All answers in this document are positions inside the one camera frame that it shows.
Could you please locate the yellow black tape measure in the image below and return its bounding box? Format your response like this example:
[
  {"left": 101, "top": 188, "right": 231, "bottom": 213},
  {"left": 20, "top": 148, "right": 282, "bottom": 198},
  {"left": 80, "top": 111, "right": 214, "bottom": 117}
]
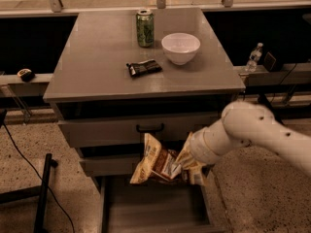
[{"left": 17, "top": 68, "right": 35, "bottom": 82}]

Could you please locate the top grey drawer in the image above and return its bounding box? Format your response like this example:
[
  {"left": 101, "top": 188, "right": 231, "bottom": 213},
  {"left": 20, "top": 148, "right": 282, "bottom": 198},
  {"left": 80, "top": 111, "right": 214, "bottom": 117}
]
[{"left": 58, "top": 112, "right": 219, "bottom": 148}]

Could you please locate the brown and yellow chip bag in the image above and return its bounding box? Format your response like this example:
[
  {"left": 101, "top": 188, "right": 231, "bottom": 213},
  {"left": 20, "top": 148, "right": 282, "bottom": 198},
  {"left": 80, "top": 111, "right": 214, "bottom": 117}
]
[{"left": 130, "top": 133, "right": 188, "bottom": 184}]

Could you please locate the white bowl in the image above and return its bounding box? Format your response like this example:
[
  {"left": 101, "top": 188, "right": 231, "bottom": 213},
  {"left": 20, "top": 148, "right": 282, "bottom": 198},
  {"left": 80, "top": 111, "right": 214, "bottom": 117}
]
[{"left": 161, "top": 33, "right": 201, "bottom": 65}]

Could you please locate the green soda can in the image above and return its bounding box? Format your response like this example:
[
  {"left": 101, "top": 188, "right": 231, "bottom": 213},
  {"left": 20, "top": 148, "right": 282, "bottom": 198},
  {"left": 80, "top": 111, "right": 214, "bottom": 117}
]
[{"left": 136, "top": 9, "right": 154, "bottom": 48}]

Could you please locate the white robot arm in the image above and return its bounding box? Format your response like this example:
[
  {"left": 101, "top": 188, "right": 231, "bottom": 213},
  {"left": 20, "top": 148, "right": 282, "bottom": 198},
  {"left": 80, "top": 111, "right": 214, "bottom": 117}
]
[{"left": 176, "top": 101, "right": 311, "bottom": 177}]

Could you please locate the black floor cable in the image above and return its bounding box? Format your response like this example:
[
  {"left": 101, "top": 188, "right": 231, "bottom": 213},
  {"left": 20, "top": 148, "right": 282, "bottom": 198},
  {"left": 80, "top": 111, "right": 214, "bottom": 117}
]
[{"left": 0, "top": 109, "right": 76, "bottom": 233}]

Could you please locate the grey drawer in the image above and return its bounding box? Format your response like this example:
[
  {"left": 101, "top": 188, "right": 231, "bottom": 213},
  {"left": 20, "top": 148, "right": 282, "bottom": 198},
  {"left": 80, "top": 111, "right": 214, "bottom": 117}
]
[
  {"left": 80, "top": 144, "right": 144, "bottom": 177},
  {"left": 58, "top": 112, "right": 219, "bottom": 148},
  {"left": 99, "top": 175, "right": 225, "bottom": 233}
]

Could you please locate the clear water bottle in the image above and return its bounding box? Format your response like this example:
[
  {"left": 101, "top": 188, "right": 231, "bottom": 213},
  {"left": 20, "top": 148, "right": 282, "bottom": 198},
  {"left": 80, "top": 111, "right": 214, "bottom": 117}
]
[{"left": 245, "top": 43, "right": 263, "bottom": 72}]

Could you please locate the middle grey drawer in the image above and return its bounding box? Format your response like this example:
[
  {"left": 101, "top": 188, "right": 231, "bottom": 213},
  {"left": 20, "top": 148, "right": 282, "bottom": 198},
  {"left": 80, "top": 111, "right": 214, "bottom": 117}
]
[{"left": 80, "top": 144, "right": 144, "bottom": 177}]

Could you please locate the black metal stand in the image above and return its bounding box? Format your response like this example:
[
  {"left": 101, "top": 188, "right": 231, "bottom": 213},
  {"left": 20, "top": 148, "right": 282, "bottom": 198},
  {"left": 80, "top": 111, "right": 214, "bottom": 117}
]
[{"left": 0, "top": 153, "right": 57, "bottom": 233}]

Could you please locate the black snack packet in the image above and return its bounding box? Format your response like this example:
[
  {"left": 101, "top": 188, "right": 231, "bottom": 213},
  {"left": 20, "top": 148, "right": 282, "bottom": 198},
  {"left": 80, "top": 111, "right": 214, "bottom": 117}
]
[{"left": 126, "top": 59, "right": 162, "bottom": 78}]

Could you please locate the small black box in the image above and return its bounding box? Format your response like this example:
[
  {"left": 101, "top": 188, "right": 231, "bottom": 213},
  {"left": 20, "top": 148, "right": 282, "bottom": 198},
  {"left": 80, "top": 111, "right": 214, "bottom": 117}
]
[{"left": 263, "top": 51, "right": 285, "bottom": 72}]

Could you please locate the bottom grey drawer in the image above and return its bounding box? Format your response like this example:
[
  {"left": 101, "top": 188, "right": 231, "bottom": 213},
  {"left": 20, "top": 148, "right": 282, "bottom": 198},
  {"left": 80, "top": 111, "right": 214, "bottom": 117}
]
[{"left": 99, "top": 175, "right": 225, "bottom": 233}]

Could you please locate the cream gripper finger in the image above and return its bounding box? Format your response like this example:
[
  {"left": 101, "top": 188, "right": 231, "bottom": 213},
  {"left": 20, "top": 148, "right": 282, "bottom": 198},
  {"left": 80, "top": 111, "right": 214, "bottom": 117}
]
[
  {"left": 176, "top": 133, "right": 202, "bottom": 170},
  {"left": 182, "top": 164, "right": 208, "bottom": 186}
]

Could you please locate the grey drawer cabinet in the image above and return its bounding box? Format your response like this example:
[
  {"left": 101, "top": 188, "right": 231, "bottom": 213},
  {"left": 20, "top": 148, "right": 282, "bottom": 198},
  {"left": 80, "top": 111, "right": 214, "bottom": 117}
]
[{"left": 42, "top": 7, "right": 246, "bottom": 233}]

